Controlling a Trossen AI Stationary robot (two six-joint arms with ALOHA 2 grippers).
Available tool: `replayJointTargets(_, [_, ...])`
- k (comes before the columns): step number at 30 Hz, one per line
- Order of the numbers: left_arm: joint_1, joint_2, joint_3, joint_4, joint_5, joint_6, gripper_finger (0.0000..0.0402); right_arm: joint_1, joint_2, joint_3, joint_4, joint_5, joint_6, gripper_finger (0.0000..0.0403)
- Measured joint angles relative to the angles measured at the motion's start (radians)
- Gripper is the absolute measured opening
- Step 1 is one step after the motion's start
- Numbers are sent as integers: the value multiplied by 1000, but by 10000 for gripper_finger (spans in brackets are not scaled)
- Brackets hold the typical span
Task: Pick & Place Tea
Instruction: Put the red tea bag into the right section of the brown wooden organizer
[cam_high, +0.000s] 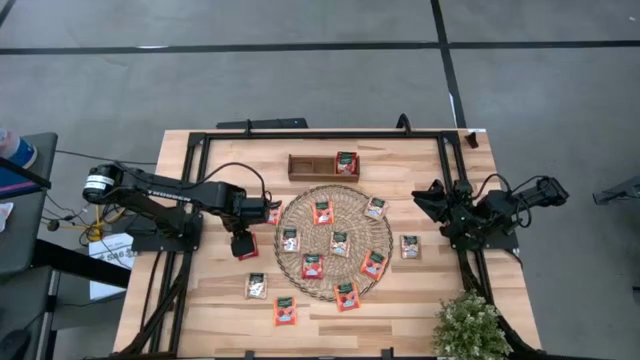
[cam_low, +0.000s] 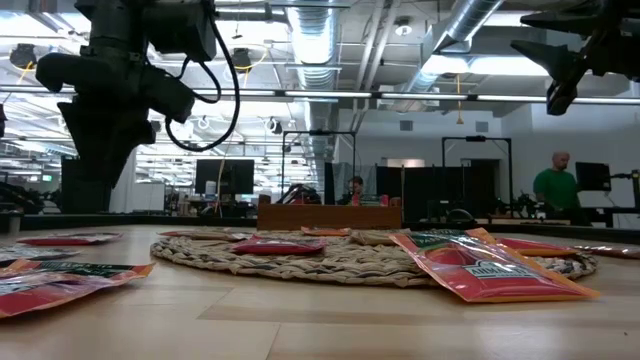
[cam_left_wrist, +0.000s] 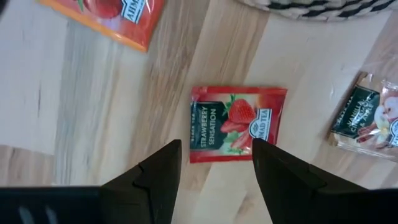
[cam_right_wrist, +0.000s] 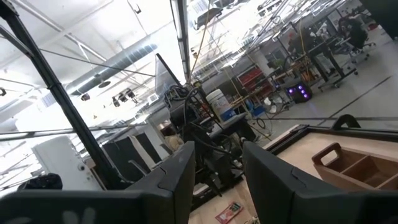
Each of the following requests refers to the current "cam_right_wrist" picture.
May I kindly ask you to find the black aluminium table frame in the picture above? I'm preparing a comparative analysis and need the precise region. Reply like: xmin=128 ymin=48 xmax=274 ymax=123
xmin=266 ymin=123 xmax=398 ymax=156

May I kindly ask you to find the red tool cabinet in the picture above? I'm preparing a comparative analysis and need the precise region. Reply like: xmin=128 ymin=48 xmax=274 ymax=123
xmin=236 ymin=67 xmax=266 ymax=94

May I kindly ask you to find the wooden compartment tea box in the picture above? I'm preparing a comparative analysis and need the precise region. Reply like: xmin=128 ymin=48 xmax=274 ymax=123
xmin=312 ymin=142 xmax=398 ymax=191

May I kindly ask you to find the black computer tower with lights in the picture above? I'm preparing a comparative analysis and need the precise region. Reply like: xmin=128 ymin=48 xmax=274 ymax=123
xmin=285 ymin=81 xmax=313 ymax=104

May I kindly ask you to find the orange Ahmad tea packet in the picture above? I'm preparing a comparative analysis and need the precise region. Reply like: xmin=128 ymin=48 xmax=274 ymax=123
xmin=215 ymin=201 xmax=244 ymax=224

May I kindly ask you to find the black desk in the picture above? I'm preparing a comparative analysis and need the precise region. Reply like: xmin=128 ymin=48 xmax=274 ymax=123
xmin=306 ymin=40 xmax=358 ymax=91

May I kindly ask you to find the white wipes canister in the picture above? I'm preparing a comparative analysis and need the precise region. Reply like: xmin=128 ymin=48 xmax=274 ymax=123
xmin=205 ymin=88 xmax=237 ymax=123

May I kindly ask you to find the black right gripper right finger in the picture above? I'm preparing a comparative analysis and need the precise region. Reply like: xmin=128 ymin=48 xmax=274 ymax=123
xmin=242 ymin=141 xmax=398 ymax=224

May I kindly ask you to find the silver ventilation duct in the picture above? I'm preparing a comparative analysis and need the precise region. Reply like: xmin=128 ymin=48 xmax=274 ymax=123
xmin=70 ymin=43 xmax=158 ymax=96

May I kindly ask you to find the black office chair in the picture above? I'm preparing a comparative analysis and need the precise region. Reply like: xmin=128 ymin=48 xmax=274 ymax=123
xmin=337 ymin=15 xmax=377 ymax=65

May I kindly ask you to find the dark grey side table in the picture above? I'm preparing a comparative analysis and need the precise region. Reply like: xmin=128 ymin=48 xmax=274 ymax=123
xmin=208 ymin=112 xmax=249 ymax=133

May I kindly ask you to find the black arch handle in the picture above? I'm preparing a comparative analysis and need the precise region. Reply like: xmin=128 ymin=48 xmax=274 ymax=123
xmin=331 ymin=113 xmax=361 ymax=130

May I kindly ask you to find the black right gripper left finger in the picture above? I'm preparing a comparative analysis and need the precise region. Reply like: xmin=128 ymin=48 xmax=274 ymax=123
xmin=0 ymin=141 xmax=196 ymax=224

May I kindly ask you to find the black frame post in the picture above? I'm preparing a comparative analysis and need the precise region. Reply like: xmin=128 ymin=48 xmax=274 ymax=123
xmin=0 ymin=0 xmax=125 ymax=189

